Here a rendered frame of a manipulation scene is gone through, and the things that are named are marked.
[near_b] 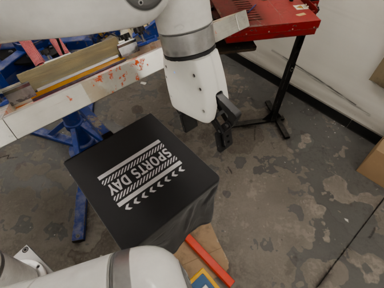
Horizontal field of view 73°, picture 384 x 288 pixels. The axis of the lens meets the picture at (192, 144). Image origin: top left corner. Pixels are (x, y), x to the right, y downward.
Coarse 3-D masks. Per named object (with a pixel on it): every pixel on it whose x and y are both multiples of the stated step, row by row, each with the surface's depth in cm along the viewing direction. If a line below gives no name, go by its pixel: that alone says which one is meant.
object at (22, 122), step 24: (216, 24) 57; (240, 24) 61; (144, 48) 103; (120, 72) 47; (144, 72) 50; (48, 96) 45; (72, 96) 44; (96, 96) 46; (0, 120) 39; (24, 120) 40; (48, 120) 42; (0, 144) 39
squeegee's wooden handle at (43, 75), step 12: (84, 48) 97; (96, 48) 99; (108, 48) 101; (60, 60) 93; (72, 60) 95; (84, 60) 97; (96, 60) 99; (24, 72) 88; (36, 72) 89; (48, 72) 91; (60, 72) 93; (72, 72) 95; (36, 84) 90
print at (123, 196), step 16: (160, 144) 113; (128, 160) 108; (144, 160) 108; (160, 160) 108; (176, 160) 108; (112, 176) 103; (128, 176) 103; (144, 176) 103; (160, 176) 103; (176, 176) 103; (112, 192) 99; (128, 192) 99; (144, 192) 99; (128, 208) 95
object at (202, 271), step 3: (201, 270) 81; (204, 270) 81; (198, 273) 81; (201, 273) 81; (204, 273) 81; (207, 273) 81; (195, 276) 80; (198, 276) 80; (207, 276) 80; (192, 279) 80; (195, 279) 80; (210, 279) 80; (192, 282) 79; (213, 282) 79; (213, 285) 79; (216, 285) 79
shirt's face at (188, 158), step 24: (144, 120) 122; (96, 144) 113; (120, 144) 113; (144, 144) 113; (168, 144) 113; (72, 168) 106; (96, 168) 106; (192, 168) 106; (96, 192) 99; (168, 192) 99; (192, 192) 99; (120, 216) 93; (144, 216) 93; (168, 216) 93; (120, 240) 88
